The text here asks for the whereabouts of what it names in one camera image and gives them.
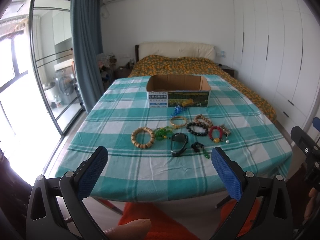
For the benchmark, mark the washing machine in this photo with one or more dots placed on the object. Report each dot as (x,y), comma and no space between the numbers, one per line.
(65,81)

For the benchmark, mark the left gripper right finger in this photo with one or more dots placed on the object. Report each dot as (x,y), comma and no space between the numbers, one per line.
(274,216)

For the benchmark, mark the wooden nightstand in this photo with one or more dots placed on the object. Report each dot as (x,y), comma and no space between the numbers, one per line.
(228,70)
(122,72)

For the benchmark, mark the glass sliding door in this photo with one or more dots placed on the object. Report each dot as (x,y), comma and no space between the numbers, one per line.
(52,47)

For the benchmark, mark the person's right hand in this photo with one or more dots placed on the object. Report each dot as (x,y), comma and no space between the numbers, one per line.
(313,194)

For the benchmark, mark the black cord green pendant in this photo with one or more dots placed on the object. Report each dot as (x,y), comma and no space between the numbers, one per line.
(199,148)

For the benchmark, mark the black wrist watch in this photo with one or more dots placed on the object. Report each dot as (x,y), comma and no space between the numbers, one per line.
(178,144)

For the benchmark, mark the right wooden nightstand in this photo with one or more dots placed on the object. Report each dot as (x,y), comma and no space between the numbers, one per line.
(228,70)

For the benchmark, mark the white wardrobe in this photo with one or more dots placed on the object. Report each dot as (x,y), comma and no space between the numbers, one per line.
(276,54)

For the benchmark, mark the teal plaid bed cloth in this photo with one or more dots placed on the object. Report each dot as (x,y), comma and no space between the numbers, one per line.
(149,161)

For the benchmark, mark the person's orange trousers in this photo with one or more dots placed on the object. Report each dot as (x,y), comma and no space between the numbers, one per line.
(164,227)

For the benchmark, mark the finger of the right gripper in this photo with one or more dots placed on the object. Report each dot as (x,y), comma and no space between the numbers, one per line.
(304,142)
(316,123)

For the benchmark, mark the left wooden nightstand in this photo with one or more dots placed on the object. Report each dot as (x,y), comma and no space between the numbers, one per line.
(122,72)

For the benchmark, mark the clothes pile on chair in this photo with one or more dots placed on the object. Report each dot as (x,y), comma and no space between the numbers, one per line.
(106,62)

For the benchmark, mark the blue-grey curtain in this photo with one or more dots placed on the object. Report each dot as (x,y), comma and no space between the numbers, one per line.
(87,44)

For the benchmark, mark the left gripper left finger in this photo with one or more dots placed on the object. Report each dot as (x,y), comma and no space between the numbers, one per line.
(44,217)

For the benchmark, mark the cardboard box with print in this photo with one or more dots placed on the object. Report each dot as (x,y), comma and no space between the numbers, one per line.
(173,90)

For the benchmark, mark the person's left hand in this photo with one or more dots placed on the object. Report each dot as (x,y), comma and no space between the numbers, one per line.
(137,229)

